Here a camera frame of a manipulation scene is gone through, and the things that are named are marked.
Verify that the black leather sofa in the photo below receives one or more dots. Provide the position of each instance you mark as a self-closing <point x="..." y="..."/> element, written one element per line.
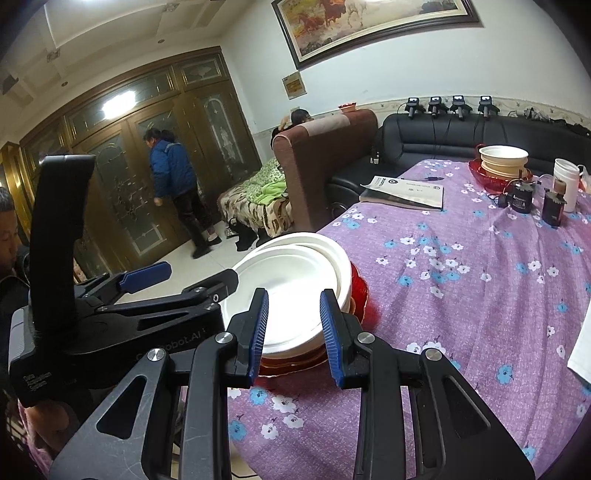
<point x="415" y="138"/>

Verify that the red glass bowl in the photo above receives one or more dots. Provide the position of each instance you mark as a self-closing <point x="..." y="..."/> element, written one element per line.
<point x="482" y="177"/>

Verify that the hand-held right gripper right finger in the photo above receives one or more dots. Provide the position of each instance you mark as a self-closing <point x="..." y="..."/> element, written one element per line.
<point x="331" y="337"/>

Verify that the black power adapter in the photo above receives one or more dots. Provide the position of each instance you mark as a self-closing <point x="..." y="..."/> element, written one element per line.
<point x="502" y="201"/>

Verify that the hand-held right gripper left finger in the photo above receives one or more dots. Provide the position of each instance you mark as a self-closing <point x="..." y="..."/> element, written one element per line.
<point x="257" y="337"/>

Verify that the black pen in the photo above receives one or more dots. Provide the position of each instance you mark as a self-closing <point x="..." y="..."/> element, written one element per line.
<point x="430" y="177"/>

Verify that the white disposable bowl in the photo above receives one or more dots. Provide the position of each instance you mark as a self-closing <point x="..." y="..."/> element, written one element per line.
<point x="300" y="240"/>
<point x="281" y="300"/>

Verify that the green leaf blanket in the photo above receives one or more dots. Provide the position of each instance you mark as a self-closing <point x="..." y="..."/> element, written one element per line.
<point x="268" y="184"/>

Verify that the red glass plate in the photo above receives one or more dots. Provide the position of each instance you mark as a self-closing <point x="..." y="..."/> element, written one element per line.
<point x="360" y="288"/>

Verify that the white booklet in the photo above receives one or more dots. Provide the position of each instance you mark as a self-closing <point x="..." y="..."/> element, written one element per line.
<point x="406" y="191"/>

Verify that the spare black gripper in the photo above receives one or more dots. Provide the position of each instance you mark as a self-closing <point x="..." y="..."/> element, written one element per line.
<point x="459" y="106"/>
<point x="485" y="106"/>
<point x="435" y="106"/>
<point x="412" y="107"/>

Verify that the white plastic jar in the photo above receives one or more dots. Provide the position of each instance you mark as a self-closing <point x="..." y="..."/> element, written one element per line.
<point x="570" y="177"/>

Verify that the beige plastic bowl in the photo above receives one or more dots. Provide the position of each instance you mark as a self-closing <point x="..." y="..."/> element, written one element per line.
<point x="503" y="175"/>
<point x="503" y="166"/>

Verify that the small framed notice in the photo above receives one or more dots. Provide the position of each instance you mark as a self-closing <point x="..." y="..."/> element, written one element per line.
<point x="294" y="85"/>

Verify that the black cylindrical motor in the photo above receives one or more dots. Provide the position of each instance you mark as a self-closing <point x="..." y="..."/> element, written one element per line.
<point x="521" y="198"/>

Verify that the person's left forearm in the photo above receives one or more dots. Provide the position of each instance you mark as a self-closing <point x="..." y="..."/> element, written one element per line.
<point x="30" y="452"/>

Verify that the wooden glass door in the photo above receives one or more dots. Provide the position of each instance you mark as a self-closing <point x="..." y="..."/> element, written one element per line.
<point x="120" y="161"/>

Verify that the black shoe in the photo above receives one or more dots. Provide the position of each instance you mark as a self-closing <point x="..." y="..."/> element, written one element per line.
<point x="247" y="237"/>

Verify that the brown armchair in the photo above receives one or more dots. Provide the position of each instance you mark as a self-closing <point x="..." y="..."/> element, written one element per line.
<point x="314" y="175"/>

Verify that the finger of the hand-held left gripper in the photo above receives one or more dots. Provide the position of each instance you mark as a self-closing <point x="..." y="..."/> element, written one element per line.
<point x="203" y="295"/>
<point x="143" y="274"/>

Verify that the framed horse painting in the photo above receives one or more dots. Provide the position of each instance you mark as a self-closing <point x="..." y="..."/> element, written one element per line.
<point x="369" y="23"/>

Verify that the white paper sheet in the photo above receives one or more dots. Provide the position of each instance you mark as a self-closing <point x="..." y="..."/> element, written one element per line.
<point x="581" y="355"/>

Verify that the brown patterned blanket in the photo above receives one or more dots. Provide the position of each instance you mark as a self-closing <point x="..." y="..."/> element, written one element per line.
<point x="258" y="217"/>

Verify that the dark jar with cork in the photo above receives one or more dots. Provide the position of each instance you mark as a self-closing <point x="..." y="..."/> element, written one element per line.
<point x="554" y="207"/>

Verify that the white shallow bowl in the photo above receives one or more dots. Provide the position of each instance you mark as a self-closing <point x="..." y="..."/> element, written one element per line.
<point x="503" y="151"/>

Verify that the person's left hand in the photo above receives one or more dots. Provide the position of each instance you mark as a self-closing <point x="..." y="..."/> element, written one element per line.
<point x="53" y="422"/>

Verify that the purple floral tablecloth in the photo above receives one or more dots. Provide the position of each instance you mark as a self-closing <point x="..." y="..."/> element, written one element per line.
<point x="438" y="300"/>

